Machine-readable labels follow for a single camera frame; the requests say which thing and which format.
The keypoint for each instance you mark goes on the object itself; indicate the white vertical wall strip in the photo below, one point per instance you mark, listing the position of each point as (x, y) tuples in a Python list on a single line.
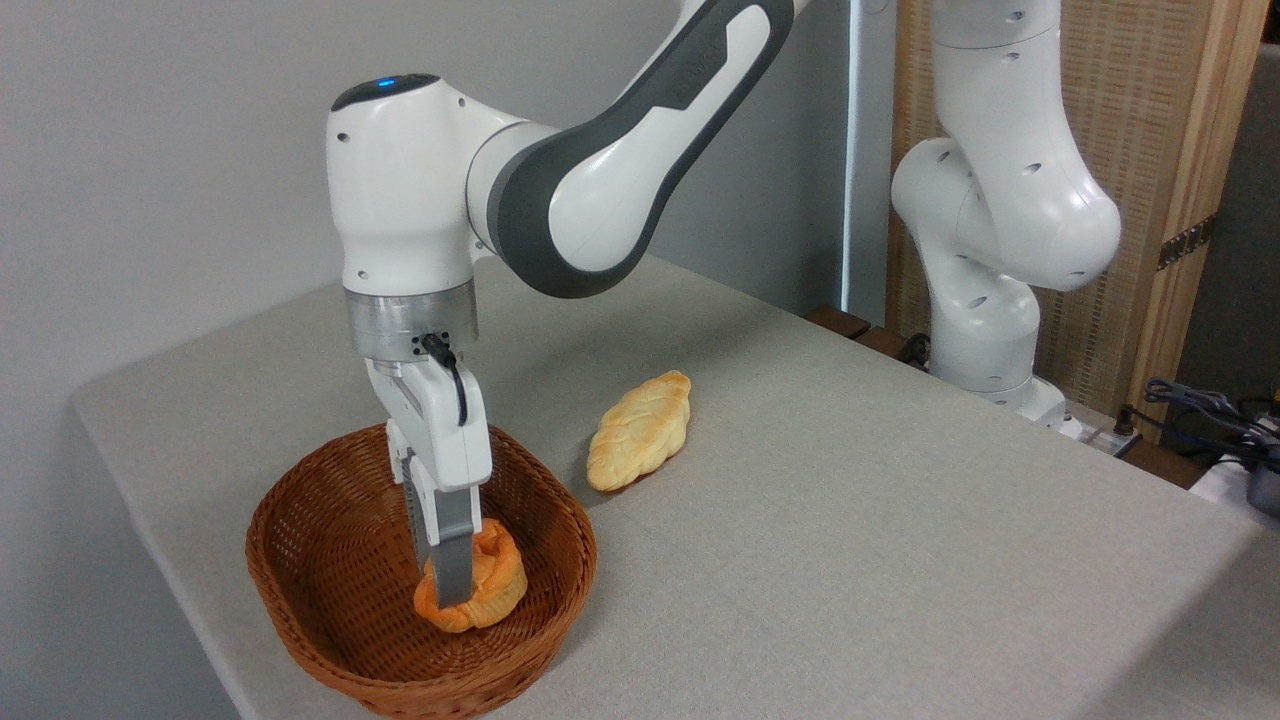
[(851, 150)]

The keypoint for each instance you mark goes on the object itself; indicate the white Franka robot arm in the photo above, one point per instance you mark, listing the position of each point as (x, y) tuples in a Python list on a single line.
[(600, 180)]

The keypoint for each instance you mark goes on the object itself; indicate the brown wicker basket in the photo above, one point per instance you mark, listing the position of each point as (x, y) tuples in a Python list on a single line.
[(330, 540)]

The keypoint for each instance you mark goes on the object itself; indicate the dark wooden base board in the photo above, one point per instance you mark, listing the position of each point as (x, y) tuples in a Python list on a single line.
[(860, 330)]

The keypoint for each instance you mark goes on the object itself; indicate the wooden rattan folding screen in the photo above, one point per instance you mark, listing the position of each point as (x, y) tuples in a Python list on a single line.
[(1150, 120)]

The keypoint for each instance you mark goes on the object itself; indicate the black metal screen hinge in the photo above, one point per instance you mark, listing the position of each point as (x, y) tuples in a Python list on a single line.
[(1188, 242)]

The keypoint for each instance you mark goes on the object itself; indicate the long braided bread loaf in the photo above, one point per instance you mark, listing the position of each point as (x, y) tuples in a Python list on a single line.
[(640, 430)]

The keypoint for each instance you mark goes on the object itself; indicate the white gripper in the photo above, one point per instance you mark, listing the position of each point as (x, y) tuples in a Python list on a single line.
[(440, 430)]

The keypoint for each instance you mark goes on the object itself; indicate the white power strip with plug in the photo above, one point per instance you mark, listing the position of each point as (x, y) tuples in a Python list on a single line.
[(1105, 432)]

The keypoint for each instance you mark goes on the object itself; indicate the round orange bread roll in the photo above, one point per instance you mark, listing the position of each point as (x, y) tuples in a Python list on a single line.
[(495, 580)]

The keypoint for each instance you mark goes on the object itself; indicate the dark grey round container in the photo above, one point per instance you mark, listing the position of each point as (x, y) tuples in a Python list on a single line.
[(1265, 490)]

